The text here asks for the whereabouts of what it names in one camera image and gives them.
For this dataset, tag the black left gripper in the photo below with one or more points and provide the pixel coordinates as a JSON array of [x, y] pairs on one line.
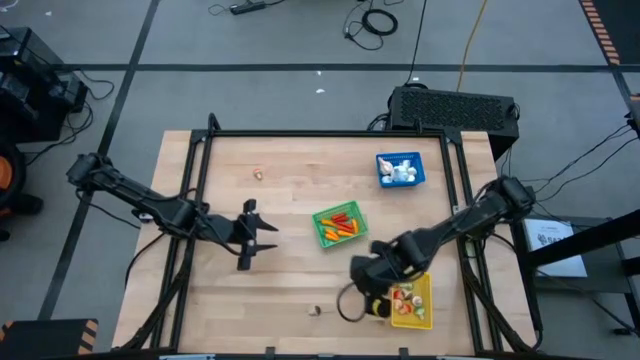
[[235, 230]]

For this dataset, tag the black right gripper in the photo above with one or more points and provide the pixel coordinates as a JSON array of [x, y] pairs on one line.
[[375, 272]]

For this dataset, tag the green cap mushroom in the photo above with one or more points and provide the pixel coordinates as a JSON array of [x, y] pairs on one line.
[[419, 312], [405, 287]]

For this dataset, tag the beige mushroom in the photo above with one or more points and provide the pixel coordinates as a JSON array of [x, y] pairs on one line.
[[416, 300]]

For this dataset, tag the green plastic basket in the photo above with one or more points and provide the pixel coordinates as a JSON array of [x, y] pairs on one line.
[[320, 235]]

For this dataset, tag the red chili pepper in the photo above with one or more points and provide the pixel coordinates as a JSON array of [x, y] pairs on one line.
[[345, 226], [342, 221], [339, 217]]

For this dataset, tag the large white garlic bulb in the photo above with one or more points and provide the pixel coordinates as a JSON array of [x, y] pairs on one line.
[[400, 173]]

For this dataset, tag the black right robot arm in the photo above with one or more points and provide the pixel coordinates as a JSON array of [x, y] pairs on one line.
[[465, 220]]

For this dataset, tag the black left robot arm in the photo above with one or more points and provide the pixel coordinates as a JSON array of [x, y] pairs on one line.
[[140, 197]]

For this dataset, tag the yellow plastic basket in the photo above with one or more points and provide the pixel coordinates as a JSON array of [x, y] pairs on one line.
[[425, 320]]

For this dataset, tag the blue plastic basket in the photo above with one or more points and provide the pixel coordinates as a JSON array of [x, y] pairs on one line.
[[420, 182]]

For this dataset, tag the white printed paper sheet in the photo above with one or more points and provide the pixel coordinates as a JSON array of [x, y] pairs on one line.
[[555, 250]]

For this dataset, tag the black computer tower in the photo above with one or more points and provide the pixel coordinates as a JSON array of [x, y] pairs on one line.
[[450, 112]]

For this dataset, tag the black metal stand beam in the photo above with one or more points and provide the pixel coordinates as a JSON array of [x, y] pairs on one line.
[[585, 240]]

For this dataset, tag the dark grey side table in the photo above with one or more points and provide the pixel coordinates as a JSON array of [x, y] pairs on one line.
[[605, 282]]

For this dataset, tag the black power strip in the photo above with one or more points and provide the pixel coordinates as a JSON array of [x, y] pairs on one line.
[[247, 7]]

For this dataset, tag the black box hazard stripes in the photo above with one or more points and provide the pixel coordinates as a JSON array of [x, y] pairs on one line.
[[45, 340]]

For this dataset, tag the black orange round machine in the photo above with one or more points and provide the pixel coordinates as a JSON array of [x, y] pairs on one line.
[[15, 165]]

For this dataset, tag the black equipment case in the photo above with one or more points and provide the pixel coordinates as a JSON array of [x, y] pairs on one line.
[[30, 85]]

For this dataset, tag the dark mat orange striped edge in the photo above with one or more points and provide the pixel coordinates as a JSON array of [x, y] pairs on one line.
[[625, 25]]

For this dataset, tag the black aluminium table frame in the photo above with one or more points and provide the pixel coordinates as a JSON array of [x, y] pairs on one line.
[[300, 133]]

